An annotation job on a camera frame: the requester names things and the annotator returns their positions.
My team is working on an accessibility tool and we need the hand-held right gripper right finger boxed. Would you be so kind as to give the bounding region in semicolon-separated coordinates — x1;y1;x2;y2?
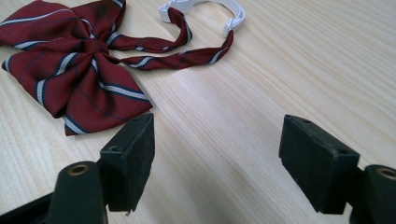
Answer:
278;114;361;215

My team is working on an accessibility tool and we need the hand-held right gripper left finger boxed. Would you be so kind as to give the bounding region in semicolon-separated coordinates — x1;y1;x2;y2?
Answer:
100;112;156;216

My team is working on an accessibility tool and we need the red striped bow tie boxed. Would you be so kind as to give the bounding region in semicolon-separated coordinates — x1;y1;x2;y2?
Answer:
0;0;247;137

